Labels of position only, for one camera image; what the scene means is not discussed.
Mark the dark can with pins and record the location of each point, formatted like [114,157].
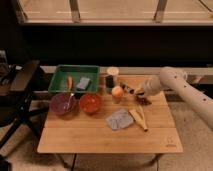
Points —
[109,83]

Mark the white paper cup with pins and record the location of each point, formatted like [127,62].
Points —
[114,72]

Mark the silver spoon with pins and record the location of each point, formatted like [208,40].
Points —
[68,103]

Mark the yellow red apple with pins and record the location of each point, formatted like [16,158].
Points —
[117,92]

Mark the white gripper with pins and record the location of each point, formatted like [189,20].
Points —
[142,89]

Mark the wooden tongs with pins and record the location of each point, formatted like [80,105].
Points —
[138,115]

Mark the brown pine cone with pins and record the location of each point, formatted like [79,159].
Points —
[143,101]

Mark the orange carrot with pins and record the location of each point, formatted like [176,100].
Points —
[69,83]

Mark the red bowl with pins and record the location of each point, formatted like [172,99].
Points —
[90,103]

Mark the blue folded cloth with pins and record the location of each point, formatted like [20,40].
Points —
[119,119]

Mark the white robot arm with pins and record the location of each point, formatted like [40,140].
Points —
[176,79]

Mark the purple bowl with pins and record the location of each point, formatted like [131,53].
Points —
[59,101]

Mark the wooden folding table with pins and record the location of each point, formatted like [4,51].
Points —
[78,132]

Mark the blue sponge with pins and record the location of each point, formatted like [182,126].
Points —
[83,83]

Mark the black office chair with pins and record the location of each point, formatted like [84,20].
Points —
[16,95]

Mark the green plastic tray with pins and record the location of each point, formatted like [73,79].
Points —
[59,84]

